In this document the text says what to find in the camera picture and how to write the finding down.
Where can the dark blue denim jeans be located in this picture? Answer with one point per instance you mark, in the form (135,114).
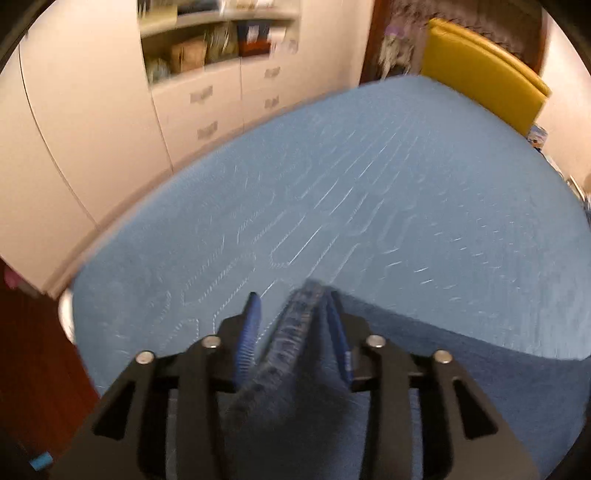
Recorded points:
(348,390)

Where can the small picture card box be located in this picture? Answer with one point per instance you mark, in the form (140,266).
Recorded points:
(537,137)

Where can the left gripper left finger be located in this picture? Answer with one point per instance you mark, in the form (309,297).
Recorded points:
(156,398)

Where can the cream wardrobe with shelves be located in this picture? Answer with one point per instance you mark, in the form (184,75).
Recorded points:
(84,135)

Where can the beige handbag on shelf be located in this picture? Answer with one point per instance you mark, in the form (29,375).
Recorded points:
(188,55)

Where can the yellow padded chair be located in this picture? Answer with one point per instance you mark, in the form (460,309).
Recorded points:
(484,72)

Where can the blue quilted bed cover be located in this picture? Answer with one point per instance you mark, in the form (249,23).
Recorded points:
(432,218)

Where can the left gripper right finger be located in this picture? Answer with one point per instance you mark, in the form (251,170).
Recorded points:
(463,434)

